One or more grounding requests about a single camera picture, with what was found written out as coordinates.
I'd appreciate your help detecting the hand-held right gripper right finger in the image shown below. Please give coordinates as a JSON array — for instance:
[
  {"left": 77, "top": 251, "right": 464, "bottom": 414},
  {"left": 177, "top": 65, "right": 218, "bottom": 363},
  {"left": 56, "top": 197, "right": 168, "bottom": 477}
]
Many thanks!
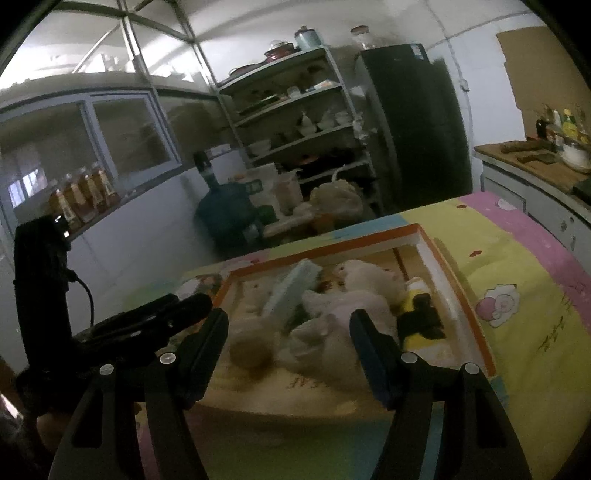
[{"left": 348, "top": 309, "right": 532, "bottom": 480}]

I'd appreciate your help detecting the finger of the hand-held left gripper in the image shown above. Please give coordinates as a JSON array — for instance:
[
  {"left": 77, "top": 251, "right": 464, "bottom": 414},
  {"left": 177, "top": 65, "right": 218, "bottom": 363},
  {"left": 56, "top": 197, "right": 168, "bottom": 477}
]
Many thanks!
[
  {"left": 90, "top": 294, "right": 181, "bottom": 335},
  {"left": 115, "top": 293, "right": 214, "bottom": 344}
]

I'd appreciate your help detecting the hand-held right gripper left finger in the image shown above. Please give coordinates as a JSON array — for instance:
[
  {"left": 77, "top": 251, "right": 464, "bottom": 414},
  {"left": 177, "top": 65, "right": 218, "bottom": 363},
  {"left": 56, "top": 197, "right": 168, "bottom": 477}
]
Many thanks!
[{"left": 48, "top": 308, "right": 230, "bottom": 480}]

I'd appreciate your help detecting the tan soft bundle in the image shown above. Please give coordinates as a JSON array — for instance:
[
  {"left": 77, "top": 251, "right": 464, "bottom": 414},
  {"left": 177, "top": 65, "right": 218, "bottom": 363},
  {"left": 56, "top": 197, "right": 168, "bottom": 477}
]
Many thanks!
[{"left": 228, "top": 330, "right": 273, "bottom": 370}]

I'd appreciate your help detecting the pale pink soft pack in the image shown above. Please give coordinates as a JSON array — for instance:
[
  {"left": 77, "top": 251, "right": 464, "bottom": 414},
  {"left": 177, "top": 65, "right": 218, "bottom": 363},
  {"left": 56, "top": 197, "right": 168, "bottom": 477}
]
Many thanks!
[{"left": 300, "top": 291, "right": 402, "bottom": 393}]

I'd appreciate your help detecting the yellow black plush toy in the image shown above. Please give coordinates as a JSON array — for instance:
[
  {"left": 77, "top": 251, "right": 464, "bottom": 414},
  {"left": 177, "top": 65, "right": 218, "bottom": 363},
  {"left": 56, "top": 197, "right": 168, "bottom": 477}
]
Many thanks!
[{"left": 397, "top": 277, "right": 446, "bottom": 352}]

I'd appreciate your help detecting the white plush toy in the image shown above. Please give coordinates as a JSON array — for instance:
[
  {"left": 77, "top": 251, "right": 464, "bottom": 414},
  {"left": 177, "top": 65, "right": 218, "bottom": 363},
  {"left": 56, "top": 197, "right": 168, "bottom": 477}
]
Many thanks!
[{"left": 332, "top": 259, "right": 409, "bottom": 305}]

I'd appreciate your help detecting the green white tissue pack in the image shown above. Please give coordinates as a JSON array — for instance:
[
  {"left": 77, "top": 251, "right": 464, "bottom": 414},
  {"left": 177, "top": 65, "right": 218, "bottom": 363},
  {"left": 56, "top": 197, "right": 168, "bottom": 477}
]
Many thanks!
[{"left": 261, "top": 258, "right": 321, "bottom": 330}]

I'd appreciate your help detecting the wooden tray with orange rim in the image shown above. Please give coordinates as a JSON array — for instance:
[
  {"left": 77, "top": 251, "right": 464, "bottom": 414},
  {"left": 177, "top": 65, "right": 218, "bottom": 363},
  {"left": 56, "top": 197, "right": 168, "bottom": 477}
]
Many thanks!
[{"left": 203, "top": 224, "right": 497, "bottom": 416}]

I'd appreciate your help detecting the blue water jug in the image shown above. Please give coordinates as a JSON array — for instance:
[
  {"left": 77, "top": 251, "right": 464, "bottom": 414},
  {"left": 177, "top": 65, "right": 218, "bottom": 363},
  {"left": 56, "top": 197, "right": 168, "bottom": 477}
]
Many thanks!
[{"left": 193, "top": 151, "right": 259, "bottom": 250}]

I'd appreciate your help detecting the pink translucent container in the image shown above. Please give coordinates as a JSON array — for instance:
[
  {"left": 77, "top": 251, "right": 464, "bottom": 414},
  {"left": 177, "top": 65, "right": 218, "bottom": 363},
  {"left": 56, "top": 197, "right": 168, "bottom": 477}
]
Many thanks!
[{"left": 274, "top": 171, "right": 303, "bottom": 213}]

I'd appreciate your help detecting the yellowish plastic bag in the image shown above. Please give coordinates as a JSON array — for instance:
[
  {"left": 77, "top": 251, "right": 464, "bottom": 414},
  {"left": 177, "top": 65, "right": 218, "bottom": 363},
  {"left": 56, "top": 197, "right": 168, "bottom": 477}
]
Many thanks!
[{"left": 309, "top": 181, "right": 365, "bottom": 232}]

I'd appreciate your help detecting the grey sliding window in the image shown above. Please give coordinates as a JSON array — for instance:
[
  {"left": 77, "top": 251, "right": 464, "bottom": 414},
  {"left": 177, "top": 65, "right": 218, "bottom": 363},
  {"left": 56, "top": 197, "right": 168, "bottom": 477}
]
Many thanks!
[{"left": 0, "top": 88, "right": 183, "bottom": 222}]

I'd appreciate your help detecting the white metal shelf rack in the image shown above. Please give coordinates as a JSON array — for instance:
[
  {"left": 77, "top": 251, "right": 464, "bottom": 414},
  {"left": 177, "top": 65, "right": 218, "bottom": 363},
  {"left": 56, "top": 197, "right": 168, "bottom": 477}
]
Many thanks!
[{"left": 217, "top": 46, "right": 384, "bottom": 217}]

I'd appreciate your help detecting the kitchen counter cabinet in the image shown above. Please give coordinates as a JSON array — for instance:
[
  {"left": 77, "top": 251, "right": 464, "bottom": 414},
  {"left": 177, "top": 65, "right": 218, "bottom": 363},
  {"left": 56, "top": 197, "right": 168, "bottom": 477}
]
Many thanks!
[{"left": 475, "top": 141, "right": 591, "bottom": 254}]

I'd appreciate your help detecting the black refrigerator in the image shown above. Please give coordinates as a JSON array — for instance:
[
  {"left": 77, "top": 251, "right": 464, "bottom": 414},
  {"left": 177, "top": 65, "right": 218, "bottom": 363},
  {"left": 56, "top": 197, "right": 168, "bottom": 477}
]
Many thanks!
[{"left": 355, "top": 44, "right": 474, "bottom": 213}]

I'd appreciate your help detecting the red cooking pot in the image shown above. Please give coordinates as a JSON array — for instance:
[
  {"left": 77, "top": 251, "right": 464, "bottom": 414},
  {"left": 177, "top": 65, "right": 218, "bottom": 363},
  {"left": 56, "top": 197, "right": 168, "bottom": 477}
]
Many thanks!
[{"left": 264, "top": 39, "right": 296, "bottom": 61}]

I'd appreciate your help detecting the white bowl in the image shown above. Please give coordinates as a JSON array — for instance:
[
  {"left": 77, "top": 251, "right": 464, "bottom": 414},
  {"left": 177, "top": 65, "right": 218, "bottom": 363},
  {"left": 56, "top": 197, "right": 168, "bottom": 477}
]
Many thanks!
[{"left": 561, "top": 141, "right": 591, "bottom": 168}]

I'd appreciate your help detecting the teal enamel pot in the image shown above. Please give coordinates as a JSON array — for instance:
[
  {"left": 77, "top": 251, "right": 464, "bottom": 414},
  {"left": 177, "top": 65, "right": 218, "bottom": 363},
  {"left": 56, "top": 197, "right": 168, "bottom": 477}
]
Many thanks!
[{"left": 294, "top": 27, "right": 321, "bottom": 51}]

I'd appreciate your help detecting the group of condiment bottles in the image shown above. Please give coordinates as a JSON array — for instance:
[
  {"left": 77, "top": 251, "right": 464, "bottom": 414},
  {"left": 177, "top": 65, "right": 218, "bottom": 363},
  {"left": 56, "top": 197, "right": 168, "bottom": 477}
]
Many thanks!
[{"left": 536, "top": 106, "right": 591, "bottom": 144}]

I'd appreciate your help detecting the glass jar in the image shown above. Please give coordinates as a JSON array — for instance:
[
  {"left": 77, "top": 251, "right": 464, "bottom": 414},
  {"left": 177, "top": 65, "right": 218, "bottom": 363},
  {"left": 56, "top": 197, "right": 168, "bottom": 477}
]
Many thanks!
[{"left": 350, "top": 25, "right": 377, "bottom": 51}]

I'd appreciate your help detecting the brown cardboard sheet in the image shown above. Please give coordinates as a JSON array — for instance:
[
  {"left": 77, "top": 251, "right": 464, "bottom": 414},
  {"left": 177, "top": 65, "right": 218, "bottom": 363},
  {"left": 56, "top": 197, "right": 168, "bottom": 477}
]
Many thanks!
[{"left": 496, "top": 25, "right": 591, "bottom": 139}]

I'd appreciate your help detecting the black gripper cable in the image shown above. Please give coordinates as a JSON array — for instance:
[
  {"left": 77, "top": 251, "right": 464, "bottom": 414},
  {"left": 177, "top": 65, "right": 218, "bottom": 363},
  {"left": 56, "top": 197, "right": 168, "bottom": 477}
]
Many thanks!
[{"left": 67, "top": 270, "right": 95, "bottom": 330}]

